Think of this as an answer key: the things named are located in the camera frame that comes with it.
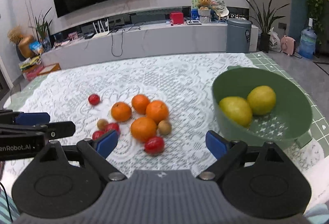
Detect yellow-green pear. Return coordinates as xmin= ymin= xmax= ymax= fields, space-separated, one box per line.
xmin=219 ymin=96 xmax=253 ymax=128

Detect brown longan left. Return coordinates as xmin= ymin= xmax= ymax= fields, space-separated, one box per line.
xmin=96 ymin=119 xmax=109 ymax=131

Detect brown longan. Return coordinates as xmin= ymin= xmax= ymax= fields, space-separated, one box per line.
xmin=96 ymin=119 xmax=109 ymax=131
xmin=158 ymin=120 xmax=172 ymax=136

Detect orange back left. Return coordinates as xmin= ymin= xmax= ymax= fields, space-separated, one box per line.
xmin=110 ymin=102 xmax=132 ymax=122

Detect orange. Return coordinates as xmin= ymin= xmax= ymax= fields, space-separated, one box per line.
xmin=130 ymin=117 xmax=157 ymax=143
xmin=146 ymin=100 xmax=169 ymax=124
xmin=132 ymin=94 xmax=150 ymax=114
xmin=110 ymin=102 xmax=132 ymax=122

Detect lone red cherry tomato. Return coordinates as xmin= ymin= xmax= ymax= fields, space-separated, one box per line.
xmin=88 ymin=94 xmax=100 ymax=106

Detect orange front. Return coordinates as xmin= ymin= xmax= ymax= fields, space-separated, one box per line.
xmin=130 ymin=117 xmax=157 ymax=143

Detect green colander bowl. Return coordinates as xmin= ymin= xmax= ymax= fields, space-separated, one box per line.
xmin=211 ymin=67 xmax=312 ymax=149

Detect orange back right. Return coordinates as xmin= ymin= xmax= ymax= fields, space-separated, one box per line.
xmin=132 ymin=94 xmax=150 ymax=114

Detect brown longan right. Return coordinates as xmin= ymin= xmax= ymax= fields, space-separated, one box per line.
xmin=158 ymin=120 xmax=172 ymax=136

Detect golden vase dried flowers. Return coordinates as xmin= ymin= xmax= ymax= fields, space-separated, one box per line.
xmin=7 ymin=25 xmax=36 ymax=60

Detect green checked table mat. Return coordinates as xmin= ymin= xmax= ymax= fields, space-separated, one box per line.
xmin=4 ymin=52 xmax=328 ymax=149

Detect green plant in vase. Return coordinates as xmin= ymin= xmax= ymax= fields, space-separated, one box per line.
xmin=31 ymin=8 xmax=52 ymax=52

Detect white wifi router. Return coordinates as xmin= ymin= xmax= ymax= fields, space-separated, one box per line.
xmin=93 ymin=19 xmax=110 ymax=38

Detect white tv cabinet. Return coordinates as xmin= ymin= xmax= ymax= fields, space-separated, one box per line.
xmin=41 ymin=23 xmax=258 ymax=69

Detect grey pedal trash bin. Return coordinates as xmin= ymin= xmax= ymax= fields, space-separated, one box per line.
xmin=226 ymin=18 xmax=251 ymax=53

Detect pink piggy heater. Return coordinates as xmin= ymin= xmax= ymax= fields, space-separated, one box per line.
xmin=280 ymin=35 xmax=296 ymax=56

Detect blue water jug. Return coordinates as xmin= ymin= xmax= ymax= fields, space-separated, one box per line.
xmin=298 ymin=18 xmax=317 ymax=59

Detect potted plant by bin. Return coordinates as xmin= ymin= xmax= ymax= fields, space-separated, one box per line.
xmin=245 ymin=0 xmax=289 ymax=53

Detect red box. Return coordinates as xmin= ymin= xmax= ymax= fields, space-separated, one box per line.
xmin=169 ymin=11 xmax=184 ymax=25

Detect teddy bear toy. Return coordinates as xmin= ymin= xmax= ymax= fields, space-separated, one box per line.
xmin=197 ymin=0 xmax=212 ymax=10

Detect black hanging cable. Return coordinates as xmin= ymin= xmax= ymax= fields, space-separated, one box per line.
xmin=110 ymin=23 xmax=143 ymax=58

